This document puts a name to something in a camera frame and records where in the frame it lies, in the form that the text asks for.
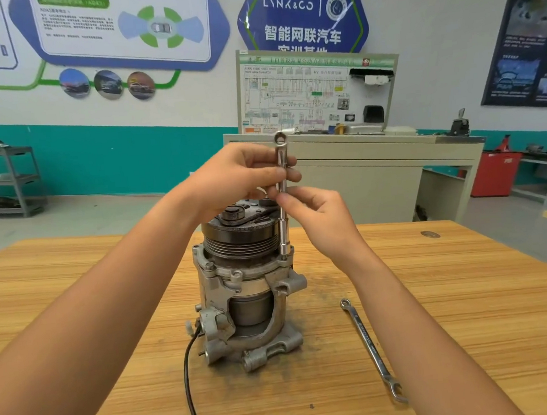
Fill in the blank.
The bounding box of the person's left hand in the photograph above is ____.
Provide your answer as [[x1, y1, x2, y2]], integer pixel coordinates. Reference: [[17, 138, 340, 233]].
[[172, 137, 306, 232]]

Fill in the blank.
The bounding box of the person's right hand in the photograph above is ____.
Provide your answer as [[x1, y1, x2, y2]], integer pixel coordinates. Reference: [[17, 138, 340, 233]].
[[273, 179, 374, 279]]

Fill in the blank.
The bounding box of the silver L-shaped socket wrench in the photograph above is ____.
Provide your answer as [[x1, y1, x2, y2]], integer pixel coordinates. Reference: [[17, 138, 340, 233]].
[[272, 132, 297, 259]]

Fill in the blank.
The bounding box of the grey metal compressor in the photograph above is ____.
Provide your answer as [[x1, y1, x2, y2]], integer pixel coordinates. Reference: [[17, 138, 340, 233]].
[[170, 191, 319, 415]]

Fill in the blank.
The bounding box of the silver combination wrench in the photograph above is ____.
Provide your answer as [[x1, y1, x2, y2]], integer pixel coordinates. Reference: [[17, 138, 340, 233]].
[[339, 294, 409, 410]]

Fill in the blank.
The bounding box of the person's right forearm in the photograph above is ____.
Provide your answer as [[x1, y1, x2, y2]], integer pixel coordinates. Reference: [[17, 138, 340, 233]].
[[343, 238, 525, 415]]

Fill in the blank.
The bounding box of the person's left forearm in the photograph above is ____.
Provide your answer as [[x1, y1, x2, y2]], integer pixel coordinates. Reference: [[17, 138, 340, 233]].
[[0, 196, 220, 415]]

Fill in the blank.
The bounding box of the beige workbench cabinet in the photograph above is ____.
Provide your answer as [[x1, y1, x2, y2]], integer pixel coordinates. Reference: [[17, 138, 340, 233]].
[[223, 115, 493, 238]]

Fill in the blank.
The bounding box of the white wiring display board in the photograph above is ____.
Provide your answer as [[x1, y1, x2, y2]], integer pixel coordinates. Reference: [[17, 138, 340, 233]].
[[232, 37, 405, 145]]

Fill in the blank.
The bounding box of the small black device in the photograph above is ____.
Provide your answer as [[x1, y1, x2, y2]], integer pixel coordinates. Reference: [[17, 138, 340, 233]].
[[446, 107, 472, 138]]

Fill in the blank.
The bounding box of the red cabinet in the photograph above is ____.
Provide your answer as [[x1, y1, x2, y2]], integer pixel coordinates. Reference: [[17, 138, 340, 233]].
[[466, 148, 527, 200]]

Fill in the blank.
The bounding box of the blue rounded infographic panel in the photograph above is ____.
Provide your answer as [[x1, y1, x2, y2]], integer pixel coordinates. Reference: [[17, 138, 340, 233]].
[[8, 0, 236, 87]]

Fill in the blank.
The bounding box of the grey metal shelf cart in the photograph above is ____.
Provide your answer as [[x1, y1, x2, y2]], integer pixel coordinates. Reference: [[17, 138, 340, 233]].
[[0, 131, 49, 220]]

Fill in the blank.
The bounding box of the round photo wall decal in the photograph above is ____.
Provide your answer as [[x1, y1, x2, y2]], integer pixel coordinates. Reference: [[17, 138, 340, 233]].
[[126, 69, 159, 102], [57, 66, 92, 101], [93, 68, 125, 101]]

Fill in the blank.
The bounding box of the blue hexagon wall sign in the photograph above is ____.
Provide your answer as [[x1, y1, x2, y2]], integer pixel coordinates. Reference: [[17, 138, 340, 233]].
[[235, 0, 373, 62]]

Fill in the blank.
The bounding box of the dark wall poster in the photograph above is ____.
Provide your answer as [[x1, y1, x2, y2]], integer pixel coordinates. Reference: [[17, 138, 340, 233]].
[[473, 0, 547, 114]]

